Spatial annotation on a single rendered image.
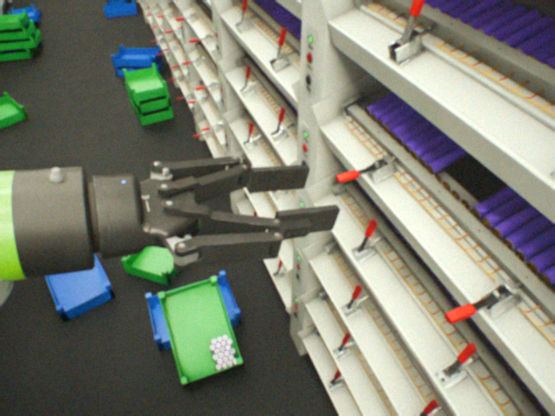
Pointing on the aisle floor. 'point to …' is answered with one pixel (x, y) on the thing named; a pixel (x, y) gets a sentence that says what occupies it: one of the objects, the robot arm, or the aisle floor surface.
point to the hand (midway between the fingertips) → (296, 198)
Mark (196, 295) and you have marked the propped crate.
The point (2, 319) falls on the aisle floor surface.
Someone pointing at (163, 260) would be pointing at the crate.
